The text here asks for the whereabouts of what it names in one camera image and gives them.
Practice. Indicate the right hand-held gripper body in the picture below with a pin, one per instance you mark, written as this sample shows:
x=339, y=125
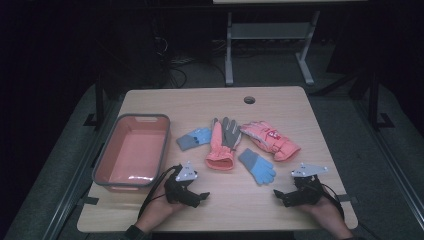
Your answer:
x=308, y=191

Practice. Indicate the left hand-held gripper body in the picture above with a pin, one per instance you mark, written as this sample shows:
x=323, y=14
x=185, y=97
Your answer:
x=185, y=173

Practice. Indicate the blue grey knit glove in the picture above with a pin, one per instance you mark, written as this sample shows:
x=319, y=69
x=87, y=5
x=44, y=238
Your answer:
x=193, y=138
x=260, y=166

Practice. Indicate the pink glove with grey palm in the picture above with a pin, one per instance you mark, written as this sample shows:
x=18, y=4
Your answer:
x=221, y=146

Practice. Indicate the pink basket with grey rim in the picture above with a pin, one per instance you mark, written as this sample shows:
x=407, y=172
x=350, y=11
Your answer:
x=133, y=153

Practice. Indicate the pink printed ski glove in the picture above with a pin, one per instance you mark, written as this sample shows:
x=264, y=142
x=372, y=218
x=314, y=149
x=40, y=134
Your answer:
x=270, y=138

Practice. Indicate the person's right hand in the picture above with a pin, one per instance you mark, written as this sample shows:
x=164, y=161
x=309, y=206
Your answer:
x=331, y=216

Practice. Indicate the person's left hand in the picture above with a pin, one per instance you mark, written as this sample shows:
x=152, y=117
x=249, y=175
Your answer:
x=155, y=211

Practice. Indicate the black tape strip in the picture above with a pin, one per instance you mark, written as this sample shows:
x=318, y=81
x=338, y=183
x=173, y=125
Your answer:
x=346, y=198
x=88, y=200

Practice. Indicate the grey metal stand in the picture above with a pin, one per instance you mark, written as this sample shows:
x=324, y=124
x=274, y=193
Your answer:
x=266, y=31

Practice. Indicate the black metal post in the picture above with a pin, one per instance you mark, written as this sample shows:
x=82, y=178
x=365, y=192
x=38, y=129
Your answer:
x=99, y=100
x=374, y=100

